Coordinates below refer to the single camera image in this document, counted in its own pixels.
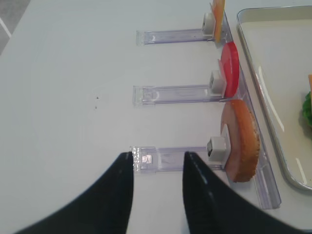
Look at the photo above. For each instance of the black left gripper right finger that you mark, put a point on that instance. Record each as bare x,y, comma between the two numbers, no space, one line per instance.
212,207

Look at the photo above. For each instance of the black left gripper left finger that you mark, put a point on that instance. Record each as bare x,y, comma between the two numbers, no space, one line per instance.
104,208

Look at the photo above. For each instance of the green lettuce in burger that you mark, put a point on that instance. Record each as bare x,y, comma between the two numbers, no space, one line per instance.
307,109

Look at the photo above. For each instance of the red tomato slice on rack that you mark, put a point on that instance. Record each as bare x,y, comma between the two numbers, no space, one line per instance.
229,66

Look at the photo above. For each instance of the yellow cheese slice on rack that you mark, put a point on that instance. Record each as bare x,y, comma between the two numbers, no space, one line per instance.
218,12

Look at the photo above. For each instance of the clear acrylic left food rack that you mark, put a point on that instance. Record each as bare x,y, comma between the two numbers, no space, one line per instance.
217,149

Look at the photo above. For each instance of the bun bottom slice on rack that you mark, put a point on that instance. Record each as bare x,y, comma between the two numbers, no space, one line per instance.
244,137

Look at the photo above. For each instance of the white metal tray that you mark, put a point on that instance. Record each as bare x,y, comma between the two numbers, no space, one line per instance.
277,42

